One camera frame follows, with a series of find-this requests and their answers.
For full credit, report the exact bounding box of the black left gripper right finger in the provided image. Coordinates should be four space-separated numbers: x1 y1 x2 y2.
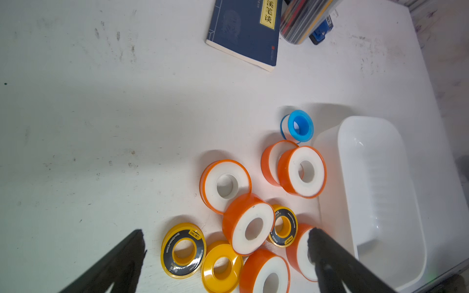
308 228 394 293

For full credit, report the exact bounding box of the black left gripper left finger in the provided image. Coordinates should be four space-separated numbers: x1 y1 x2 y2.
62 230 146 293

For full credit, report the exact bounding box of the orange tape roll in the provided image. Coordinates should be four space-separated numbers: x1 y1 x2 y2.
222 193 275 256
199 159 252 214
239 249 290 293
261 140 327 199
287 223 318 282

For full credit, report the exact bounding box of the yellow black tape roll right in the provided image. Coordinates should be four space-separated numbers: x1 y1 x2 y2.
268 205 298 248

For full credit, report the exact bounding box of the yellow black tape roll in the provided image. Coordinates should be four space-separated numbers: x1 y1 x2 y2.
161 222 207 279
268 205 298 248

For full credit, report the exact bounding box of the yellow black tape roll left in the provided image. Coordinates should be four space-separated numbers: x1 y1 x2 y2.
161 222 207 279

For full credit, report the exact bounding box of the white plastic storage box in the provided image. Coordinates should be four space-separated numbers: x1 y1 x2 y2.
313 116 427 292

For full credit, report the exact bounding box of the plain yellow tape roll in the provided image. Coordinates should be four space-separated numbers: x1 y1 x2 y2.
202 241 244 293

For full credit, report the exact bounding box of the blue sealing tape roll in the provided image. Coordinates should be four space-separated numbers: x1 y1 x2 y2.
280 110 314 144

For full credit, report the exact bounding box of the striped cylinder with blue lid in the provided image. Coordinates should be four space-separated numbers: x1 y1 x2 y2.
280 0 342 45

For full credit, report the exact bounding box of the dark blue book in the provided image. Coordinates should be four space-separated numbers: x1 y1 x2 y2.
206 0 283 72

